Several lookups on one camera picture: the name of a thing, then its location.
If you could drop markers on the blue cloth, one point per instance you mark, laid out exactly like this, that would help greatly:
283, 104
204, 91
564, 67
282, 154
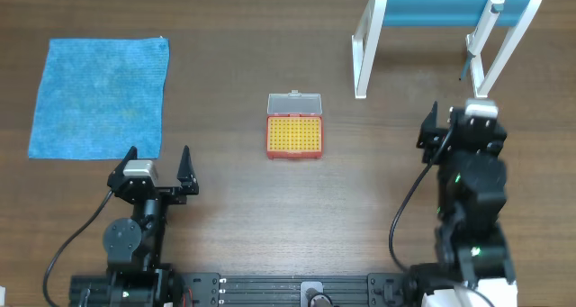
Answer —
99, 100

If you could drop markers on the white and blue stand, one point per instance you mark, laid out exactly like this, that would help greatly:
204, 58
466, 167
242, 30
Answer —
432, 7

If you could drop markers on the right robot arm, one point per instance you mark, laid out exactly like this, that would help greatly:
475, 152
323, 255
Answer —
472, 208

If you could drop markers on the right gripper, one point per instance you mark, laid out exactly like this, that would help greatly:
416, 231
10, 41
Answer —
479, 133

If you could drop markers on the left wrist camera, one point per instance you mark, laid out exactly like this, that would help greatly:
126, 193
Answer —
140, 169

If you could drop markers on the white pipette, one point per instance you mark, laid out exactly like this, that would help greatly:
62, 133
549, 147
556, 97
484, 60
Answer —
483, 25

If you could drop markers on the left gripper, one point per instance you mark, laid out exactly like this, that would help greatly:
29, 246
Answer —
153, 193

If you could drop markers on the red and yellow tip box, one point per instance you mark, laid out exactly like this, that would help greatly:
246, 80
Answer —
294, 136

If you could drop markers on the mounting rail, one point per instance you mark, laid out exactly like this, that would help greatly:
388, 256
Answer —
270, 291

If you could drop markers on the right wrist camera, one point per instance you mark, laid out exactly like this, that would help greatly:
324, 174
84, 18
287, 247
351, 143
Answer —
481, 108

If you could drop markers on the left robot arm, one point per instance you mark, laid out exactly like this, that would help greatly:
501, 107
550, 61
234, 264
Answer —
123, 239

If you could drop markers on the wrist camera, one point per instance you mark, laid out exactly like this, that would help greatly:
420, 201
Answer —
481, 108
140, 169

